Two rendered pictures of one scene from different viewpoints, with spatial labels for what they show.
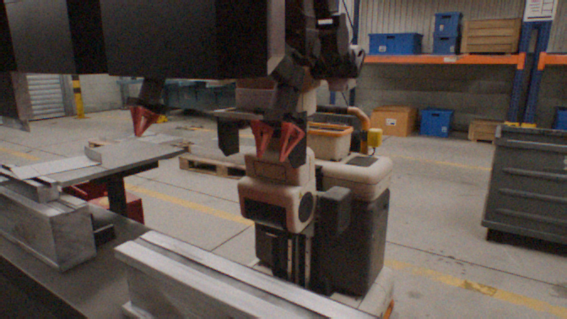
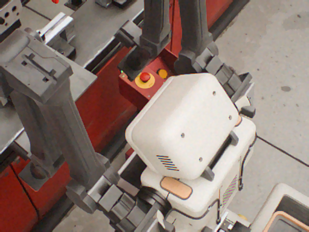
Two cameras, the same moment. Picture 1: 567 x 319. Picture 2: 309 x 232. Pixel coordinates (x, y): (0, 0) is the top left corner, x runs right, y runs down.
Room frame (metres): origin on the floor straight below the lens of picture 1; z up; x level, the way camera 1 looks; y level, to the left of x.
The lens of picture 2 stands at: (1.06, -0.52, 2.21)
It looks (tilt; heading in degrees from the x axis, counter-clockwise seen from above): 58 degrees down; 91
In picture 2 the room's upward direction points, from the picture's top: 1 degrees clockwise
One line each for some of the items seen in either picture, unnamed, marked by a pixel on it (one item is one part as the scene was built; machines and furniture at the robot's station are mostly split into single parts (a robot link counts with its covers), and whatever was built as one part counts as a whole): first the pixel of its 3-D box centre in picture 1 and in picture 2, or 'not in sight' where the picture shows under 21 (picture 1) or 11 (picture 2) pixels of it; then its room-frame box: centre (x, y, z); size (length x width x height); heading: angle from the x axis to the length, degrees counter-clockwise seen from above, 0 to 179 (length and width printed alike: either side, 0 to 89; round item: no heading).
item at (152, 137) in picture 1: (140, 138); not in sight; (4.60, 1.86, 0.17); 0.99 x 0.63 x 0.05; 56
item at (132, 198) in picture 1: (103, 206); (151, 76); (1.02, 0.55, 0.75); 0.20 x 0.16 x 0.18; 49
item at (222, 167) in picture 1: (243, 161); not in sight; (3.88, 0.42, 0.07); 1.20 x 0.81 x 0.14; 61
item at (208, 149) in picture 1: (242, 149); not in sight; (3.88, 0.42, 0.20); 1.01 x 0.63 x 0.12; 61
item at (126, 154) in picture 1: (106, 158); (47, 76); (0.70, 0.36, 1.00); 0.26 x 0.18 x 0.01; 147
